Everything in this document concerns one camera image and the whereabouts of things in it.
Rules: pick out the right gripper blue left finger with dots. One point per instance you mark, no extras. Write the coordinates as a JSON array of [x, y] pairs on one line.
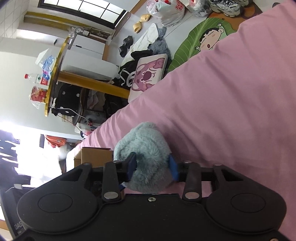
[[124, 170]]

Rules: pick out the white small appliance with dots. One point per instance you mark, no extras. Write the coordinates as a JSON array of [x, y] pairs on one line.
[[83, 128]]

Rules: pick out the yellow round table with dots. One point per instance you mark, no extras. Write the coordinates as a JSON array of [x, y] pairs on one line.
[[84, 71]]

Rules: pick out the grey plastic bag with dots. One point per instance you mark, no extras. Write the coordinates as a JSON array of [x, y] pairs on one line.
[[199, 8]]

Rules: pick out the white tissue box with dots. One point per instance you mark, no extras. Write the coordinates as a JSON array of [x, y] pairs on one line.
[[43, 56]]

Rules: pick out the black polka dot bag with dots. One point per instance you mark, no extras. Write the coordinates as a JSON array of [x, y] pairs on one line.
[[67, 100]]

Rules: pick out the clear plastic water bottle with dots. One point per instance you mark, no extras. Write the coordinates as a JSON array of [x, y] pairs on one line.
[[40, 79]]

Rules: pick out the blue plastic packet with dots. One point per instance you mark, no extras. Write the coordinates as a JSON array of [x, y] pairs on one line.
[[48, 65]]

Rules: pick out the orange bag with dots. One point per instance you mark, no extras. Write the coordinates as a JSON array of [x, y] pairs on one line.
[[55, 142]]

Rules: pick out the cardboard box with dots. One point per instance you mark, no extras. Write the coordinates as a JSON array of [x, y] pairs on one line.
[[97, 157]]

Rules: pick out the pink bear cushion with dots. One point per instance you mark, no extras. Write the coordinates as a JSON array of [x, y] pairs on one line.
[[149, 71]]

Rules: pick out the yellow slipper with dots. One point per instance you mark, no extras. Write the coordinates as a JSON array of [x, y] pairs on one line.
[[137, 27], [144, 18]]

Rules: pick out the black slipper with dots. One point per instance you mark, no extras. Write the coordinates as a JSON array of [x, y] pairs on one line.
[[128, 42], [123, 51]]

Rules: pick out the white red shopping bag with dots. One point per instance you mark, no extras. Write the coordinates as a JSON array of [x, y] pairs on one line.
[[169, 13]]

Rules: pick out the right black slipper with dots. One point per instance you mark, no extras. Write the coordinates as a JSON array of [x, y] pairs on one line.
[[123, 51]]

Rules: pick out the teal plush toy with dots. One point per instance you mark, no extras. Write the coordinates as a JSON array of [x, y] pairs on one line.
[[152, 174]]

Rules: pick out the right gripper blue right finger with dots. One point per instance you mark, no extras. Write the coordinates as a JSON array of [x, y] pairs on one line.
[[190, 174]]

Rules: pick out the left yellow slipper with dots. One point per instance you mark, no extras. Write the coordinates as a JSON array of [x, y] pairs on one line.
[[144, 18]]

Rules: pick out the right yellow slipper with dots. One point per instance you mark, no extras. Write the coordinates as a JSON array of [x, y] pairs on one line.
[[137, 27]]

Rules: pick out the red snack bag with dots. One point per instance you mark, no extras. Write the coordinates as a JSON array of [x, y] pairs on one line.
[[38, 96]]

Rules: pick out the black white clothing pile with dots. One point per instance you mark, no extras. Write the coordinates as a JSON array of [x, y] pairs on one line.
[[127, 71]]

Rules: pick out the green leaf cartoon rug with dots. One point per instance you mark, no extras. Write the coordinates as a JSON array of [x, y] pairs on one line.
[[203, 37]]

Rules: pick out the white floor towel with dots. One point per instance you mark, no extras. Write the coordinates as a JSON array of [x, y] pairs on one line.
[[149, 36]]

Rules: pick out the left black slipper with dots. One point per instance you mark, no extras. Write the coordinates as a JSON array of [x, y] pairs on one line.
[[128, 42]]

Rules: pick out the grey white sneaker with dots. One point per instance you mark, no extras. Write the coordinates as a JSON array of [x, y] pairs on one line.
[[228, 8]]

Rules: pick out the pink bed sheet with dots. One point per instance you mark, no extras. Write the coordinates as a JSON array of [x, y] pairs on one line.
[[234, 105]]

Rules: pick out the black chair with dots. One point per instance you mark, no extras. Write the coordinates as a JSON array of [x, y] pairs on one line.
[[90, 108]]

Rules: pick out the grey fluffy mat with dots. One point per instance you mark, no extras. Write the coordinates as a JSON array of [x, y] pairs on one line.
[[159, 46]]

